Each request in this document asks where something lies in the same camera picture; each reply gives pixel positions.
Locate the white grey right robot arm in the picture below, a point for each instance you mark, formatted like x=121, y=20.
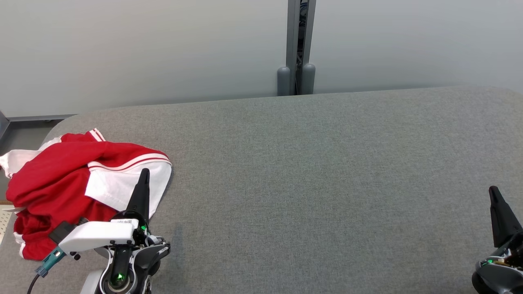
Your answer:
x=498, y=279

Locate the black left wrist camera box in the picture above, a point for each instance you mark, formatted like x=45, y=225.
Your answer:
x=62, y=232

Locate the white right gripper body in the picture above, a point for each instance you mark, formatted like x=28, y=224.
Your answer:
x=512, y=249

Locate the grey wall partition post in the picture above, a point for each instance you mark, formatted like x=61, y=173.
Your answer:
x=292, y=41

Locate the red basketball shorts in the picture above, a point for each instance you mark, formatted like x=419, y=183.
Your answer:
x=41, y=241

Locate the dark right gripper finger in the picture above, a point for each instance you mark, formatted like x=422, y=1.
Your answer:
x=502, y=216

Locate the cream perforated laundry basket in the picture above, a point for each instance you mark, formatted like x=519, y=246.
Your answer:
x=4, y=222

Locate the red white basketball jersey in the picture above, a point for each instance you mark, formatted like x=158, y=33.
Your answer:
x=122, y=183

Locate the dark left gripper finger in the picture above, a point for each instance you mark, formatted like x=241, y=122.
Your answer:
x=141, y=196

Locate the grey baseboard rail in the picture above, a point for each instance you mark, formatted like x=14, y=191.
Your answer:
x=41, y=117

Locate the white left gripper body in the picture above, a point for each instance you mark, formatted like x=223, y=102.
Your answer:
x=98, y=236

